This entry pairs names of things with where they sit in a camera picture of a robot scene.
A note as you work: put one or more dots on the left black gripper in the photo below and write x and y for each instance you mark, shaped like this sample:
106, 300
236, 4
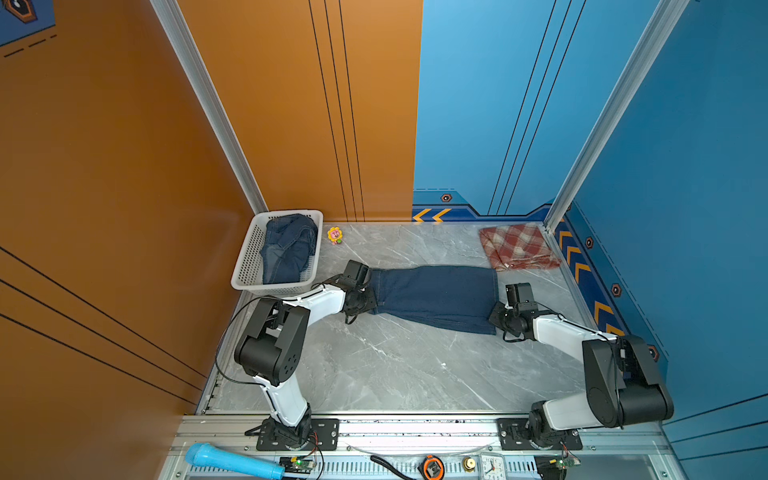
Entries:
371, 302

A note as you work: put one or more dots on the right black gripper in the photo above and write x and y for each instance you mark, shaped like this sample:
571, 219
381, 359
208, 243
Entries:
493, 318

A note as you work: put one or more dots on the dark blue denim skirt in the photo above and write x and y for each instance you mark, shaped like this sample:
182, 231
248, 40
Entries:
455, 298

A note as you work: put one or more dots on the red plaid skirt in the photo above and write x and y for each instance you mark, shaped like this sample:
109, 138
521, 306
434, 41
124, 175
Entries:
517, 247

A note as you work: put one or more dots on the white plastic laundry basket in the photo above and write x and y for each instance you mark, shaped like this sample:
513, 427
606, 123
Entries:
248, 271

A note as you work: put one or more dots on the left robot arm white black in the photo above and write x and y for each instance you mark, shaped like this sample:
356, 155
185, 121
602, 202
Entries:
270, 348

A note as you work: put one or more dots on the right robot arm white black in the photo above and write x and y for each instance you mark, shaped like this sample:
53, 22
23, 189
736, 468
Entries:
623, 383

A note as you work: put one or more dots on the yellow flower pink bear toy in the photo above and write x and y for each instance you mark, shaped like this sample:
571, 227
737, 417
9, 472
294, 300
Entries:
335, 235

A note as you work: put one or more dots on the small white clock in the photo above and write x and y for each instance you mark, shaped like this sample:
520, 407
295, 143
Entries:
492, 467

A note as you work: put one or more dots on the small round brass object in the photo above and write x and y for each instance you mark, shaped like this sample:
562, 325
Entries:
469, 464

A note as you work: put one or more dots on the orange black tape measure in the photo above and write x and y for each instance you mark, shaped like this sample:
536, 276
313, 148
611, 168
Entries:
432, 468

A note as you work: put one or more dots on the small green circuit board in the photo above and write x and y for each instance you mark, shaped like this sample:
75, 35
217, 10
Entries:
297, 465

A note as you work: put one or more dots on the blue microphone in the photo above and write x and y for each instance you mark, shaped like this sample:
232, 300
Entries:
207, 455

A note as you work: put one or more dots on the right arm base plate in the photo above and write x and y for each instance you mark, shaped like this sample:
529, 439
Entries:
516, 434

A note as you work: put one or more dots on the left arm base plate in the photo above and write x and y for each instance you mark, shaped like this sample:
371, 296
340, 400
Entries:
324, 433

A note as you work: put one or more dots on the aluminium front rail frame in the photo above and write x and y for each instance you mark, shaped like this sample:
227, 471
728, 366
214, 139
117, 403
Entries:
404, 440

